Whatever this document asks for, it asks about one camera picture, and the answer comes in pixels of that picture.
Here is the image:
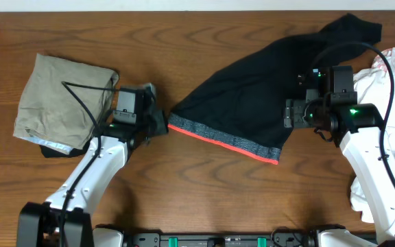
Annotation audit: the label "black leggings with red waistband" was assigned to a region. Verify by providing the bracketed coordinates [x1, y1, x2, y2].
[168, 14, 382, 165]

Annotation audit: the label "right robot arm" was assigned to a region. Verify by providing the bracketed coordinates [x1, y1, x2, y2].
[284, 89, 395, 246]

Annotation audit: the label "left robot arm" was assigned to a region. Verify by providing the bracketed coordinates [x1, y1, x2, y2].
[16, 101, 168, 246]

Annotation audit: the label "olive green fabric bag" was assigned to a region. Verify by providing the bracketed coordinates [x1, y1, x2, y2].
[13, 54, 119, 149]

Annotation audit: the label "black cloth under bag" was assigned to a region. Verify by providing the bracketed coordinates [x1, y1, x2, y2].
[39, 140, 90, 158]

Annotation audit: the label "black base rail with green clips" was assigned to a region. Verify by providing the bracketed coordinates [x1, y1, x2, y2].
[94, 224, 376, 247]

